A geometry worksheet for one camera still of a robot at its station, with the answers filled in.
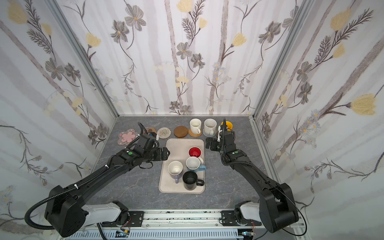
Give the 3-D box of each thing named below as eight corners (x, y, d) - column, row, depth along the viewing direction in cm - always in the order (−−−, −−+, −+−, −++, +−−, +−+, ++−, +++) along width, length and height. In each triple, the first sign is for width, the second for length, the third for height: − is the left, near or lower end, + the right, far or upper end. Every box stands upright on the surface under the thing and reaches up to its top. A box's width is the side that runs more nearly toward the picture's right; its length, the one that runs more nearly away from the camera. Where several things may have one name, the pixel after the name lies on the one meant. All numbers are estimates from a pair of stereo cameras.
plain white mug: (188, 136, 110) (188, 127, 102) (191, 126, 116) (191, 117, 108) (199, 138, 109) (199, 129, 101) (201, 128, 115) (202, 119, 107)
